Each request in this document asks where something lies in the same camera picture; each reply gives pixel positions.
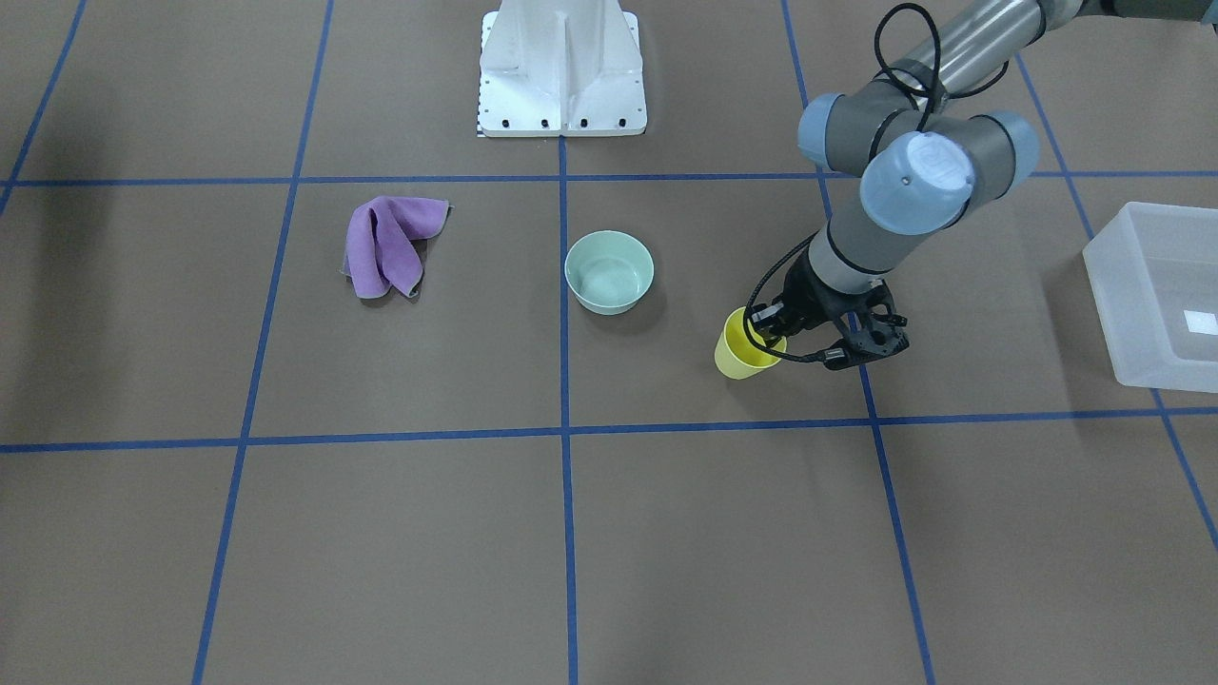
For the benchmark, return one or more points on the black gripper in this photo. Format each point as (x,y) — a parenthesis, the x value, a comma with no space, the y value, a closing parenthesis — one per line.
(805,297)

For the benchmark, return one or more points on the yellow plastic cup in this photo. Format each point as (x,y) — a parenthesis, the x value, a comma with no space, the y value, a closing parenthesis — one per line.
(741,352)

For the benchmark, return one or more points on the mint green bowl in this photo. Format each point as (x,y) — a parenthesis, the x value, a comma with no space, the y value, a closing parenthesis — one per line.
(609,271)

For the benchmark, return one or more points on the purple cloth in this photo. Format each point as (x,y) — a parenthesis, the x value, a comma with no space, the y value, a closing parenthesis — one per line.
(380,252)

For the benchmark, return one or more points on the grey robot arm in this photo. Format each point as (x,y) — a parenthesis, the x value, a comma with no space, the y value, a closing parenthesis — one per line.
(919,172)

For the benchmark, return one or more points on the clear plastic bin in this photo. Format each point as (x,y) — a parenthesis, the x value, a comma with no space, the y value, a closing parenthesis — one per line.
(1153,273)

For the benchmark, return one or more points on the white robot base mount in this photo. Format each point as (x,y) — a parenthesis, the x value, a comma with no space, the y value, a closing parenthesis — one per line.
(561,68)

